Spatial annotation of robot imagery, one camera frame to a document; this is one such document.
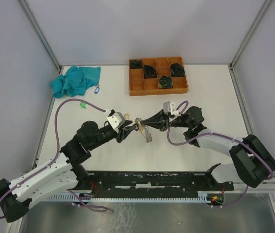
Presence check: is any right aluminium frame post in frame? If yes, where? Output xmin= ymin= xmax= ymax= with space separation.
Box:
xmin=229 ymin=0 xmax=274 ymax=69

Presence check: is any rolled dark fabric red pattern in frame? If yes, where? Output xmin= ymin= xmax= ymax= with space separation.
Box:
xmin=143 ymin=65 xmax=158 ymax=79

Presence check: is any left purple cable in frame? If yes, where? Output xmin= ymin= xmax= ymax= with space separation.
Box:
xmin=0 ymin=98 xmax=110 ymax=220

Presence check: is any key with blue tag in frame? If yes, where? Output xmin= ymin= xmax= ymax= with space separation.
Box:
xmin=94 ymin=84 xmax=100 ymax=94

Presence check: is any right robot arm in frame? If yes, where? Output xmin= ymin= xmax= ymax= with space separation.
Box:
xmin=141 ymin=106 xmax=275 ymax=190

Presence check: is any wooden compartment tray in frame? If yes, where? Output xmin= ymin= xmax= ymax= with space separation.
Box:
xmin=129 ymin=57 xmax=189 ymax=96

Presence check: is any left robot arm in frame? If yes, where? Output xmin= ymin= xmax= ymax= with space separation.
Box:
xmin=0 ymin=120 xmax=138 ymax=223

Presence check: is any teal cloth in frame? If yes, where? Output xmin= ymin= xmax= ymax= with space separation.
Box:
xmin=49 ymin=66 xmax=101 ymax=99

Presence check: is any key with green tag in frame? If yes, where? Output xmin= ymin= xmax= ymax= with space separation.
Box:
xmin=80 ymin=102 xmax=86 ymax=109

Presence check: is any metal keyring organizer yellow handle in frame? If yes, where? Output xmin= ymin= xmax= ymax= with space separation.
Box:
xmin=134 ymin=117 xmax=152 ymax=143

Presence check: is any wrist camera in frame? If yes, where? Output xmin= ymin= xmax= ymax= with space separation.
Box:
xmin=163 ymin=101 xmax=180 ymax=117
xmin=107 ymin=112 xmax=126 ymax=131

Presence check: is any rolled dark fabric far left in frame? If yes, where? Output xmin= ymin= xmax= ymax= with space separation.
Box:
xmin=129 ymin=60 xmax=143 ymax=69

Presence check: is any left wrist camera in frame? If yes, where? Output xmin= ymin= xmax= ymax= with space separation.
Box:
xmin=107 ymin=112 xmax=126 ymax=131

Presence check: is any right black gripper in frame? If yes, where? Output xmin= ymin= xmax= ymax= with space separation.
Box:
xmin=141 ymin=109 xmax=191 ymax=132

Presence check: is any white cable duct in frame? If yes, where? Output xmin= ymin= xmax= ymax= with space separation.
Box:
xmin=43 ymin=192 xmax=211 ymax=204

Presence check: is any aluminium frame post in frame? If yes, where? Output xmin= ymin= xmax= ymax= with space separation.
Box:
xmin=229 ymin=0 xmax=274 ymax=69
xmin=17 ymin=0 xmax=62 ymax=73

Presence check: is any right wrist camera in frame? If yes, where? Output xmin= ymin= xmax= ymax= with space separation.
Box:
xmin=163 ymin=101 xmax=180 ymax=117

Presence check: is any left aluminium frame post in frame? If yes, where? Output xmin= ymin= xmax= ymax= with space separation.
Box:
xmin=17 ymin=0 xmax=62 ymax=73

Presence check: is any rolled dark fabric green pattern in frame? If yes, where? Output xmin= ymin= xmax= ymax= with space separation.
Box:
xmin=158 ymin=75 xmax=174 ymax=89

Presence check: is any key with yellow framed tag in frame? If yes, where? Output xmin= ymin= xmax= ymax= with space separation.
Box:
xmin=124 ymin=113 xmax=130 ymax=120

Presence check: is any rolled dark fabric right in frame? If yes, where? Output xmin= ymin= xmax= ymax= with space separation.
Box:
xmin=170 ymin=63 xmax=185 ymax=77

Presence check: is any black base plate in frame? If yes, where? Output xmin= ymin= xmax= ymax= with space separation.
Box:
xmin=72 ymin=171 xmax=234 ymax=198

